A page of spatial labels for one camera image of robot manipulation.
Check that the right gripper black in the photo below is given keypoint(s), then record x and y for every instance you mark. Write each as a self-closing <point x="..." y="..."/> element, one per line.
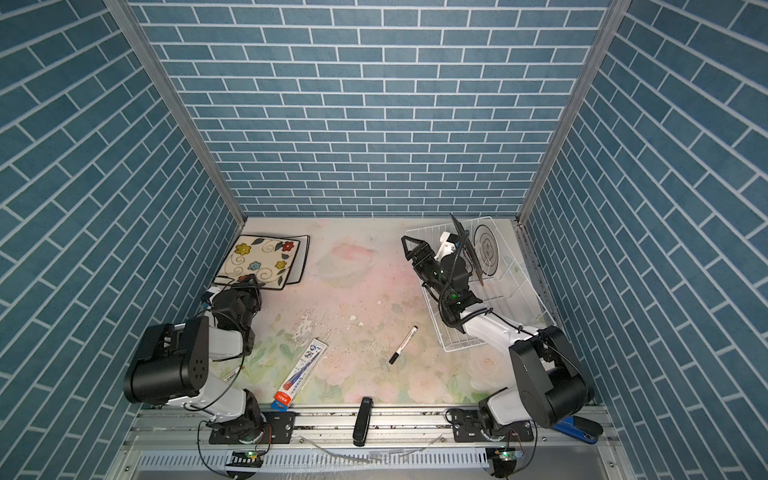
<point x="422" y="253"/>

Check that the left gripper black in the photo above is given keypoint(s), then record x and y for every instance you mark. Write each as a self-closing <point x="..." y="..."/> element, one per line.
<point x="248" y="290"/>

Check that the square plate dark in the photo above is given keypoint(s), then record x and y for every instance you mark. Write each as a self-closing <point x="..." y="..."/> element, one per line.
<point x="468" y="250"/>
<point x="268" y="259"/>

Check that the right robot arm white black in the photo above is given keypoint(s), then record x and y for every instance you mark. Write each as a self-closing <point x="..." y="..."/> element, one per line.
<point x="550" y="384"/>

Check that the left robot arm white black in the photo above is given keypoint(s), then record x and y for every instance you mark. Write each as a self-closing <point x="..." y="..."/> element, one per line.
<point x="171" y="364"/>

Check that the round clear glass plate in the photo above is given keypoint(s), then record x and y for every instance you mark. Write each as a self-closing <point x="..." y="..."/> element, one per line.
<point x="487" y="250"/>

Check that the black white marker pen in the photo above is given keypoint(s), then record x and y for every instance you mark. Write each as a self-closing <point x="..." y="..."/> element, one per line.
<point x="398" y="352"/>

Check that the left green circuit board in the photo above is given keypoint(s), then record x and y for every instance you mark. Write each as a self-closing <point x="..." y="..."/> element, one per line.
<point x="245" y="459"/>

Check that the green circuit board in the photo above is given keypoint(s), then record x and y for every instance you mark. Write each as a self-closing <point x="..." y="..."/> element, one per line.
<point x="504" y="458"/>
<point x="245" y="459"/>

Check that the black remote control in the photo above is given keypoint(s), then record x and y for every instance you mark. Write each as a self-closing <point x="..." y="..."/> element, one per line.
<point x="362" y="422"/>

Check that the right green circuit board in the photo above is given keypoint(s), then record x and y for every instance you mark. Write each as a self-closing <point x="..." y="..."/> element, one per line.
<point x="504" y="458"/>

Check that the blue black crimping tool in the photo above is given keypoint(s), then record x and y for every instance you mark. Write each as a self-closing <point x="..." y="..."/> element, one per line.
<point x="580" y="428"/>

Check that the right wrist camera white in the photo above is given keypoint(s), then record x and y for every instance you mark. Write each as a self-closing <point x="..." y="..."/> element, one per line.
<point x="449" y="243"/>

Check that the white wire dish rack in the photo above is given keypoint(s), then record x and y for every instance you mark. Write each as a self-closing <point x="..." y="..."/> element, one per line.
<point x="510" y="292"/>

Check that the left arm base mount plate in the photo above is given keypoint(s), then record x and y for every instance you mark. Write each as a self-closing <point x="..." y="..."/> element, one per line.
<point x="275" y="428"/>

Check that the aluminium rail frame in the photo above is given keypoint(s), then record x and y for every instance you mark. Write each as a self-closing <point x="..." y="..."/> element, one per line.
<point x="551" y="455"/>

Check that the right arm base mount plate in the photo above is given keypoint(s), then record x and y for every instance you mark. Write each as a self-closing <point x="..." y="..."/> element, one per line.
<point x="472" y="426"/>

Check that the white slotted cable duct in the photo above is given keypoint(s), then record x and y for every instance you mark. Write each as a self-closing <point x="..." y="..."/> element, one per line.
<point x="313" y="460"/>

